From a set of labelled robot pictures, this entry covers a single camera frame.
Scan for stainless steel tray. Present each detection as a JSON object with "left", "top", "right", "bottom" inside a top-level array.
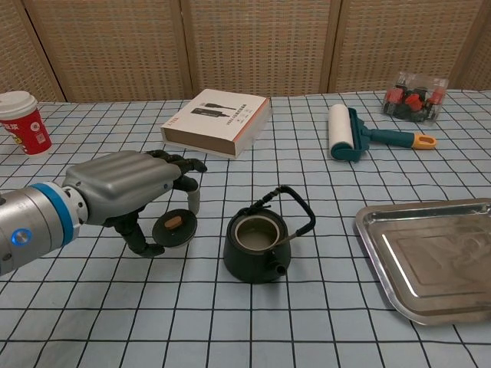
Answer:
[{"left": 354, "top": 198, "right": 491, "bottom": 327}]

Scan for white cable product box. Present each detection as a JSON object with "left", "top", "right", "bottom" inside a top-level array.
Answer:
[{"left": 160, "top": 88, "right": 273, "bottom": 159}]

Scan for red paper coffee cup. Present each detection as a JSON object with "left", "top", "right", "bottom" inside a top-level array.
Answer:
[{"left": 0, "top": 90, "right": 53, "bottom": 156}]

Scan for clear box of red-black parts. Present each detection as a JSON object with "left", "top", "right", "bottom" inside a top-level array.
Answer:
[{"left": 381, "top": 71, "right": 450, "bottom": 123}]

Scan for woven bamboo folding screen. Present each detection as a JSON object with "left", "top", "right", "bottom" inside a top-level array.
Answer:
[{"left": 0, "top": 0, "right": 491, "bottom": 104}]

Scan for black cast iron teapot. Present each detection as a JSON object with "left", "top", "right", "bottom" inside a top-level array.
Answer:
[{"left": 222, "top": 185, "right": 317, "bottom": 284}]

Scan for blue checkered tablecloth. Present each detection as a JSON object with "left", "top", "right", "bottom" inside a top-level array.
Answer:
[{"left": 0, "top": 90, "right": 491, "bottom": 368}]

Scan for black teapot lid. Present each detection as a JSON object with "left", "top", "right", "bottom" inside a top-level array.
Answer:
[{"left": 151, "top": 208, "right": 199, "bottom": 248}]

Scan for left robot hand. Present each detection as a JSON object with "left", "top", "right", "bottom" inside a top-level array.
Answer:
[{"left": 61, "top": 149, "right": 208, "bottom": 258}]

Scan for teal lint roller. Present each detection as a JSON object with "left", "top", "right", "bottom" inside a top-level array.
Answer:
[{"left": 327, "top": 103, "right": 438, "bottom": 163}]

